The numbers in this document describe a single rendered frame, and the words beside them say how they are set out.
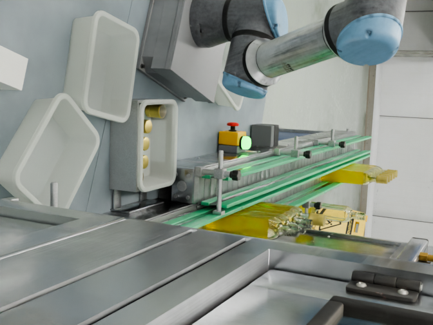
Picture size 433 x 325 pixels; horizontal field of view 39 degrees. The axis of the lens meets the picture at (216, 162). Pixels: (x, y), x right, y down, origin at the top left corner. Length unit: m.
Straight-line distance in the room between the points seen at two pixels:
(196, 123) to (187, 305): 1.46
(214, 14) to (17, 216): 0.97
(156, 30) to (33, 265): 1.14
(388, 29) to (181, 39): 0.59
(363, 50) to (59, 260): 0.82
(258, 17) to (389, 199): 6.19
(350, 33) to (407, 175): 6.40
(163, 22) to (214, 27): 0.13
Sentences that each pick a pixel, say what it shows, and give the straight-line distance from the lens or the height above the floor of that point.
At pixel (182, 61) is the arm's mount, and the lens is 1.60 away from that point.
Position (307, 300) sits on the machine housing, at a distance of 0.54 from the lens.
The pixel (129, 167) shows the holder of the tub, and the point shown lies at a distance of 1.51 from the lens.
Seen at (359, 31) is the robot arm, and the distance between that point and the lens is 1.19.
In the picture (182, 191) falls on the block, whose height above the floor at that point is 0.85.
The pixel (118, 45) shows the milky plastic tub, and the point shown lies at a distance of 1.50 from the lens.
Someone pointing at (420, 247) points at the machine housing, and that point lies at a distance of 2.15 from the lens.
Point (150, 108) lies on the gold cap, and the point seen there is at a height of 0.79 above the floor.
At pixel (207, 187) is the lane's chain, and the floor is 0.88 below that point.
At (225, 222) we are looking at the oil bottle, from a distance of 1.71.
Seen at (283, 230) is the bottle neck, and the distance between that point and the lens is 1.66.
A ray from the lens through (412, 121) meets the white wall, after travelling 7.50.
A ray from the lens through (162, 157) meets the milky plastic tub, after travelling 1.64.
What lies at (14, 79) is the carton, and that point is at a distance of 1.19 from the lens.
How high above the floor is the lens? 1.64
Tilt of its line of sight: 26 degrees down
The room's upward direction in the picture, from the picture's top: 96 degrees clockwise
